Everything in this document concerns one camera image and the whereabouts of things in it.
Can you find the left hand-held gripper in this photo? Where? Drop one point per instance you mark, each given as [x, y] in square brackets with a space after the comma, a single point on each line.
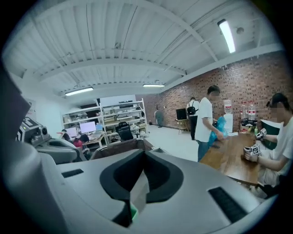
[34, 133]

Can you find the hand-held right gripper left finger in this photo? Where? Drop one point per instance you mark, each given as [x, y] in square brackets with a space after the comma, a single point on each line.
[119, 176]

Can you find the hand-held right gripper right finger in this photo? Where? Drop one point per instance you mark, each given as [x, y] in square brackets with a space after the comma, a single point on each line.
[164, 178]

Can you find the pink computer monitor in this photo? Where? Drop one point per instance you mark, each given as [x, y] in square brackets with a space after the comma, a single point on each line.
[71, 132]
[87, 127]

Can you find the cluttered work desk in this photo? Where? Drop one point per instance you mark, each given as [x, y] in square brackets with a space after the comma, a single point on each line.
[96, 140]

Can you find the blue computer monitor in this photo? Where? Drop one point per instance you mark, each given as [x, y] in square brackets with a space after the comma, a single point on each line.
[99, 127]

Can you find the black office chair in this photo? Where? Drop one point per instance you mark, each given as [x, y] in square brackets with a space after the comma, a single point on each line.
[124, 131]

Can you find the wooden stand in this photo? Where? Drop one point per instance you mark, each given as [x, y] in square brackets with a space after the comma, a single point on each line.
[182, 121]

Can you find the ceiling light tube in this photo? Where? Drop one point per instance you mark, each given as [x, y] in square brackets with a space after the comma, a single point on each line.
[79, 91]
[226, 34]
[153, 85]

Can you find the white storage shelf rack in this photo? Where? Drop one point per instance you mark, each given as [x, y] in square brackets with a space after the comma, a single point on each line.
[119, 113]

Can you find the black speaker box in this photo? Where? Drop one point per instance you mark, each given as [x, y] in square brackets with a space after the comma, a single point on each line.
[181, 114]

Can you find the wooden table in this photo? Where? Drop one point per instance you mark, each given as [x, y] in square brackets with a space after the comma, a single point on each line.
[229, 160]

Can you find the black backpack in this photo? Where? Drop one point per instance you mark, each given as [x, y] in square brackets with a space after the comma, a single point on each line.
[191, 109]

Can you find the blue plastic bag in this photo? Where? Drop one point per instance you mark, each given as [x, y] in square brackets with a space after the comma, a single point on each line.
[219, 128]

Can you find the white water dispenser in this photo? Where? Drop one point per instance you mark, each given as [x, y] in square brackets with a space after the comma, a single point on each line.
[228, 123]

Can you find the brown cardboard box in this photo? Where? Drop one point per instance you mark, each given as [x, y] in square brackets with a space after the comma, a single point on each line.
[248, 126]

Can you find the clear water jug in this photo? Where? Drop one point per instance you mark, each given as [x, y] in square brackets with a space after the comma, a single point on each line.
[244, 112]
[251, 112]

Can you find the dark green bag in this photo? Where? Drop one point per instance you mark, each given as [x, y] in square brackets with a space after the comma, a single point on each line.
[270, 134]

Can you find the round ceiling smoke detector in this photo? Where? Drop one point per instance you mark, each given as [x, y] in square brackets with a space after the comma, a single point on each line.
[240, 30]

